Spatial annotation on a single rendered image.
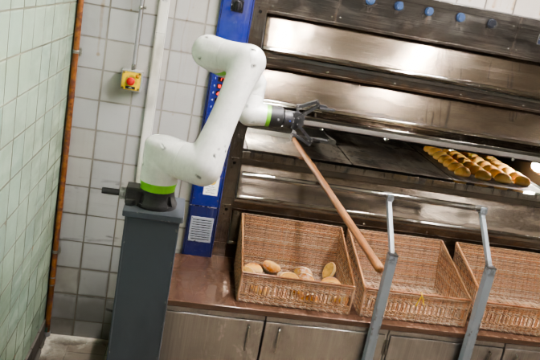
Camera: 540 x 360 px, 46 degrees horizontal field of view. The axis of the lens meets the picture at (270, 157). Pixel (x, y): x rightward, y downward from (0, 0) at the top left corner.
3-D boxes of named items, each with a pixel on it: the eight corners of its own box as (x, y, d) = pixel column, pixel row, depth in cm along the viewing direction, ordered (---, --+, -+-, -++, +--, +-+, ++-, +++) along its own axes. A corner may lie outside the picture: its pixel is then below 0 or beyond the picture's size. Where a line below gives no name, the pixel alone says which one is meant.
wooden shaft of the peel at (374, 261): (383, 275, 206) (386, 266, 205) (374, 273, 205) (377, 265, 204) (296, 142, 369) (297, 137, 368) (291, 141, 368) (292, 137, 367)
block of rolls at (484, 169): (420, 149, 417) (423, 141, 415) (488, 160, 423) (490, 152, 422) (456, 176, 358) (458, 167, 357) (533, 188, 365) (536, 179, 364)
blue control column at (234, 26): (179, 222, 535) (219, -39, 482) (198, 224, 537) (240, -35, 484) (166, 349, 350) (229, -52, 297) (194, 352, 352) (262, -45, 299)
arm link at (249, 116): (233, 125, 269) (236, 121, 258) (237, 97, 271) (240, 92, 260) (265, 130, 271) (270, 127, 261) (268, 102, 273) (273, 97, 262)
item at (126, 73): (120, 87, 312) (123, 67, 310) (141, 90, 313) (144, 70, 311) (119, 89, 305) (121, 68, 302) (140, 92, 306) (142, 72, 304)
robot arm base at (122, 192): (98, 204, 212) (100, 187, 211) (104, 190, 227) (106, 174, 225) (175, 214, 216) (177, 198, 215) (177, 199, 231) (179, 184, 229)
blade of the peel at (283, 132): (335, 145, 382) (336, 141, 381) (246, 132, 372) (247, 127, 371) (323, 131, 416) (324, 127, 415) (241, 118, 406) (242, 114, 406)
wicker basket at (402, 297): (335, 272, 348) (345, 226, 341) (431, 284, 357) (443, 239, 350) (357, 317, 302) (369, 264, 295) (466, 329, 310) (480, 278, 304)
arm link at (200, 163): (204, 184, 202) (265, 40, 214) (162, 170, 208) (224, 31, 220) (218, 195, 213) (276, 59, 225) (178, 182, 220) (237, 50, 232)
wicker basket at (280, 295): (231, 259, 341) (240, 210, 334) (333, 272, 348) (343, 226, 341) (234, 302, 294) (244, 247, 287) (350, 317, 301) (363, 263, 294)
